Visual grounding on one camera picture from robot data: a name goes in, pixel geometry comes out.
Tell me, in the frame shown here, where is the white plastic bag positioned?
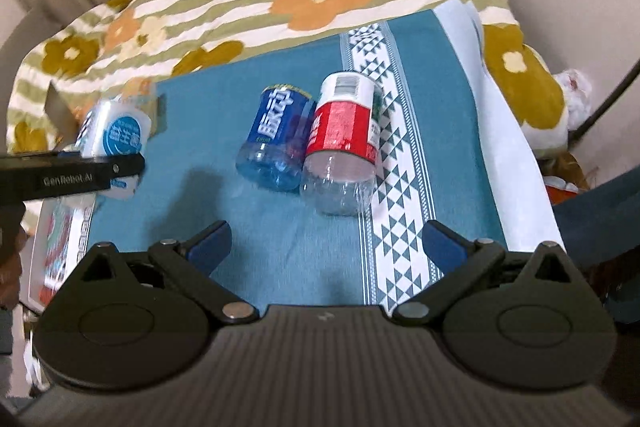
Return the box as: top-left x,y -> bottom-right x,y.
553,69 -> 592,131

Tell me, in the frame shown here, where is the floral striped quilt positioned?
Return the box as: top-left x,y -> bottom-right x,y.
6,0 -> 568,157

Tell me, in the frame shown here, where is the blue label cut bottle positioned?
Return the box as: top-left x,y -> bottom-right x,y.
235,83 -> 317,192

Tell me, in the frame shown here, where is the red label clear cut bottle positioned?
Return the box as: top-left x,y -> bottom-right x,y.
300,72 -> 382,216

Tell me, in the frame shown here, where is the teal patterned cloth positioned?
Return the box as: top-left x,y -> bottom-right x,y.
89,0 -> 561,309

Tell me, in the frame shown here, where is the white cut bottle cup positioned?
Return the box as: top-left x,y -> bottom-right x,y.
74,98 -> 153,202

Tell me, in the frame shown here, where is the black cable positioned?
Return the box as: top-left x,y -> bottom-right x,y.
569,58 -> 640,143

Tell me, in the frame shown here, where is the person's left hand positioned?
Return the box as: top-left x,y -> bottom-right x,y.
0,228 -> 28,311

